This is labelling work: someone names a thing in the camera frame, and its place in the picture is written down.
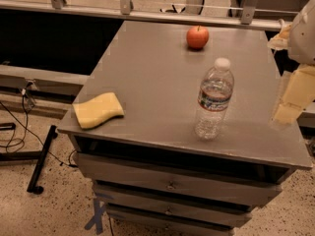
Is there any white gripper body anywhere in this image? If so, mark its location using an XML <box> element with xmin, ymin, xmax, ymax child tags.
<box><xmin>288</xmin><ymin>0</ymin><xmax>315</xmax><ymax>65</ymax></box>

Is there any clear plastic water bottle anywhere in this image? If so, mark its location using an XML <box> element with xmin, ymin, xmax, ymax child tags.
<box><xmin>195</xmin><ymin>58</ymin><xmax>234</xmax><ymax>140</ymax></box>

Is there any black cable on floor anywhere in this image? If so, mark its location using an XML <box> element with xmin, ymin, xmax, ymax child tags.
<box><xmin>0</xmin><ymin>82</ymin><xmax>78</xmax><ymax>168</ymax></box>

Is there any grey drawer cabinet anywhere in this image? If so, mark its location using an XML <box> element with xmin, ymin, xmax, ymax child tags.
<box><xmin>59</xmin><ymin>22</ymin><xmax>312</xmax><ymax>236</ymax></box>

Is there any red apple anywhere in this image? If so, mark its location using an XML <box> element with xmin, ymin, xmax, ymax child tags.
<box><xmin>186</xmin><ymin>26</ymin><xmax>209</xmax><ymax>49</ymax></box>

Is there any black metal stand leg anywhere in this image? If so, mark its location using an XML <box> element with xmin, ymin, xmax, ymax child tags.
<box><xmin>0</xmin><ymin>125</ymin><xmax>57</xmax><ymax>195</ymax></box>

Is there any yellow sponge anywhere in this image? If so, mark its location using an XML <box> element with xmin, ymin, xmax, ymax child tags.
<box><xmin>73</xmin><ymin>92</ymin><xmax>124</xmax><ymax>129</ymax></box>

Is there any grey metal railing frame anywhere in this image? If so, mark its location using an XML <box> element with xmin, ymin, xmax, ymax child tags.
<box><xmin>0</xmin><ymin>0</ymin><xmax>315</xmax><ymax>32</ymax></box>

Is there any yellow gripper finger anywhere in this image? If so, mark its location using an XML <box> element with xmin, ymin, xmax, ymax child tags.
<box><xmin>272</xmin><ymin>64</ymin><xmax>315</xmax><ymax>125</ymax></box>
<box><xmin>267</xmin><ymin>19</ymin><xmax>291</xmax><ymax>51</ymax></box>

